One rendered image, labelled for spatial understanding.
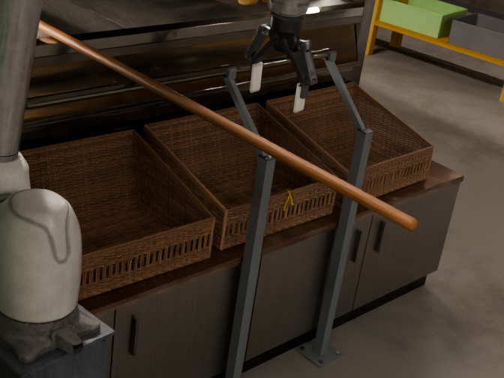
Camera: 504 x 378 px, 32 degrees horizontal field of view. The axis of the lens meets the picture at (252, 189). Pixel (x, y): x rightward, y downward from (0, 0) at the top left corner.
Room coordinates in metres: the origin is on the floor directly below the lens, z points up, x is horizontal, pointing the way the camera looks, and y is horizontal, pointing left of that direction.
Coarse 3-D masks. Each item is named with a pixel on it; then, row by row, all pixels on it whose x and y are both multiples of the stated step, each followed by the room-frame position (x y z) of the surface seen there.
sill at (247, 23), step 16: (240, 16) 3.21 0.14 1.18; (256, 16) 3.25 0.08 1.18; (304, 16) 3.41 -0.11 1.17; (320, 16) 3.48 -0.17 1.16; (336, 16) 3.55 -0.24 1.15; (96, 32) 2.75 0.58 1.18; (112, 32) 2.77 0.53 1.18; (128, 32) 2.80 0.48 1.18; (144, 32) 2.83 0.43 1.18; (160, 32) 2.88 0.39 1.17; (176, 32) 2.93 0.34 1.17; (192, 32) 2.98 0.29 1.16; (208, 32) 3.04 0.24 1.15; (224, 32) 3.10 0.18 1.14; (48, 48) 2.56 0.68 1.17; (64, 48) 2.60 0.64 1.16; (96, 48) 2.69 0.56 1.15
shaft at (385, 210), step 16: (48, 32) 2.63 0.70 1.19; (64, 32) 2.60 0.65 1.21; (80, 48) 2.51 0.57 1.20; (112, 64) 2.40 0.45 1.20; (144, 80) 2.30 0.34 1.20; (176, 96) 2.21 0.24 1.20; (192, 112) 2.16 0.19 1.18; (208, 112) 2.12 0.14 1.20; (224, 128) 2.07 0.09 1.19; (240, 128) 2.05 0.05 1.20; (256, 144) 1.99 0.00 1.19; (272, 144) 1.97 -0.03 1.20; (288, 160) 1.92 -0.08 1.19; (304, 160) 1.90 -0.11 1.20; (320, 176) 1.85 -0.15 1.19; (352, 192) 1.78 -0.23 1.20; (368, 208) 1.75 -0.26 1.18; (384, 208) 1.72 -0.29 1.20; (400, 224) 1.69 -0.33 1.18; (416, 224) 1.68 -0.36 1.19
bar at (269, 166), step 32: (224, 64) 2.64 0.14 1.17; (64, 96) 2.17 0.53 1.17; (96, 96) 2.25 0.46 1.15; (256, 160) 2.50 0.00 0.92; (352, 160) 2.82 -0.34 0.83; (256, 192) 2.46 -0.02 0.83; (256, 224) 2.45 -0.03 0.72; (352, 224) 2.82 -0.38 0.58; (256, 256) 2.46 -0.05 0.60; (320, 320) 2.82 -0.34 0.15; (320, 352) 2.80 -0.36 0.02
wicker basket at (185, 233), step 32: (32, 160) 2.48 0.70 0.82; (64, 160) 2.56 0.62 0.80; (96, 160) 2.64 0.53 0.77; (128, 160) 2.72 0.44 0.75; (160, 160) 2.64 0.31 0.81; (64, 192) 2.53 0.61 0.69; (96, 192) 2.61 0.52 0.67; (128, 192) 2.70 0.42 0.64; (160, 192) 2.64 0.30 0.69; (96, 224) 2.54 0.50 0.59; (128, 224) 2.57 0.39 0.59; (160, 224) 2.60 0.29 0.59; (192, 224) 2.38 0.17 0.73; (96, 256) 2.13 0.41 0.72; (128, 256) 2.21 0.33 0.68; (160, 256) 2.30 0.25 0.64; (192, 256) 2.39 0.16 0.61; (96, 288) 2.13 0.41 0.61
